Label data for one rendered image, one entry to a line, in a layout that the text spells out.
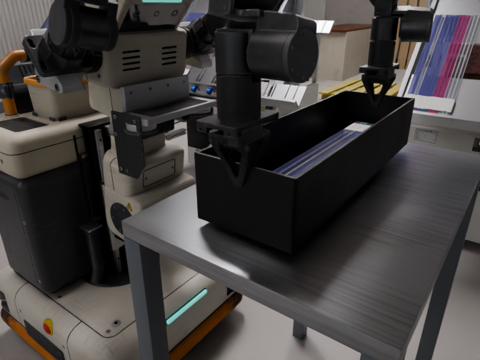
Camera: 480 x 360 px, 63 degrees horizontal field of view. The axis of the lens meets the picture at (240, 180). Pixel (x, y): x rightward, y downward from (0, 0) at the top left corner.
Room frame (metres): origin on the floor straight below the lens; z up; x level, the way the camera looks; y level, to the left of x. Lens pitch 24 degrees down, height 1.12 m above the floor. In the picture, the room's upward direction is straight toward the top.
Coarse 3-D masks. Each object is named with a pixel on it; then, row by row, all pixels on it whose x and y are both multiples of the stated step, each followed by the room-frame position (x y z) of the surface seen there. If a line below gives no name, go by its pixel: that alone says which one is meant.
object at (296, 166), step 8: (352, 128) 0.89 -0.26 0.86; (360, 128) 0.89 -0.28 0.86; (336, 136) 0.82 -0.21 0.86; (344, 136) 0.82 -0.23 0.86; (352, 136) 0.82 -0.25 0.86; (320, 144) 0.77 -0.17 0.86; (328, 144) 0.77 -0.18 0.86; (336, 144) 0.77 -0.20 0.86; (304, 152) 0.72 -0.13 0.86; (312, 152) 0.73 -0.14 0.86; (320, 152) 0.72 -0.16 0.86; (328, 152) 0.72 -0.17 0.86; (296, 160) 0.68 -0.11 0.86; (304, 160) 0.68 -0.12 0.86; (312, 160) 0.68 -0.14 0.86; (280, 168) 0.64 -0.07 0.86; (288, 168) 0.64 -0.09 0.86; (296, 168) 0.65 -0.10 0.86; (304, 168) 0.64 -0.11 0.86
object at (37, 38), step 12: (24, 36) 0.83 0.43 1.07; (36, 36) 0.85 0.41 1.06; (48, 36) 0.83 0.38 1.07; (24, 48) 0.83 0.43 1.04; (36, 48) 0.83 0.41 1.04; (48, 48) 0.81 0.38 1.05; (60, 48) 0.81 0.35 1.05; (36, 60) 0.81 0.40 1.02; (48, 60) 0.82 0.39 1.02; (60, 60) 0.82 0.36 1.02; (72, 60) 0.83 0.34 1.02; (84, 60) 0.89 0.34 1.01; (48, 72) 0.81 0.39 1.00; (60, 72) 0.83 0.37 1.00; (72, 72) 0.86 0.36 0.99
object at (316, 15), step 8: (304, 0) 2.57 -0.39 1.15; (312, 0) 2.65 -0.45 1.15; (320, 0) 2.75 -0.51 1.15; (304, 8) 2.57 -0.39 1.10; (312, 8) 2.66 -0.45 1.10; (320, 8) 2.76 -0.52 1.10; (304, 16) 2.58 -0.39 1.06; (312, 16) 2.67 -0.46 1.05; (320, 16) 2.77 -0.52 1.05; (320, 40) 2.82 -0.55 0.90; (312, 80) 2.81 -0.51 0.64
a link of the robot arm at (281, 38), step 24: (216, 0) 0.49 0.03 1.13; (264, 24) 0.46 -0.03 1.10; (288, 24) 0.44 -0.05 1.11; (312, 24) 0.45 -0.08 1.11; (264, 48) 0.44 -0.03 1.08; (288, 48) 0.42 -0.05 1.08; (312, 48) 0.45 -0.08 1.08; (264, 72) 0.44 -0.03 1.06; (288, 72) 0.42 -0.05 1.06; (312, 72) 0.45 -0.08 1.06
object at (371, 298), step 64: (192, 192) 0.67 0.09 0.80; (384, 192) 0.67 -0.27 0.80; (448, 192) 0.67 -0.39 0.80; (128, 256) 0.56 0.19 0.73; (192, 256) 0.47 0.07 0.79; (256, 256) 0.46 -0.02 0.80; (320, 256) 0.46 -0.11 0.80; (384, 256) 0.46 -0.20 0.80; (448, 256) 0.84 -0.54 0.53; (320, 320) 0.35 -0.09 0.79; (384, 320) 0.34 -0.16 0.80
